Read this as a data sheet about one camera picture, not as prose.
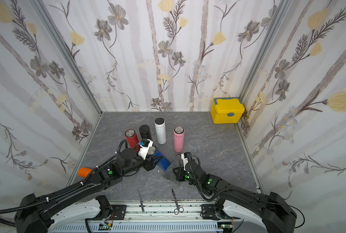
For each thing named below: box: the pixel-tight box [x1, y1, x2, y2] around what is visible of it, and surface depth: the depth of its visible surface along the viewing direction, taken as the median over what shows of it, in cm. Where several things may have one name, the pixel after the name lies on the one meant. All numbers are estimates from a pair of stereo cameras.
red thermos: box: [124, 129, 140, 152], surface depth 83 cm
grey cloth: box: [163, 153, 185, 187], surface depth 79 cm
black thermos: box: [138, 124, 153, 141], surface depth 86 cm
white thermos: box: [154, 117, 167, 145], surface depth 88 cm
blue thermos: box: [147, 145, 172, 172], surface depth 73 cm
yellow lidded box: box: [210, 97, 245, 124], surface depth 110 cm
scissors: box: [171, 188, 185, 216], surface depth 77 cm
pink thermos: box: [173, 125, 186, 153], surface depth 85 cm
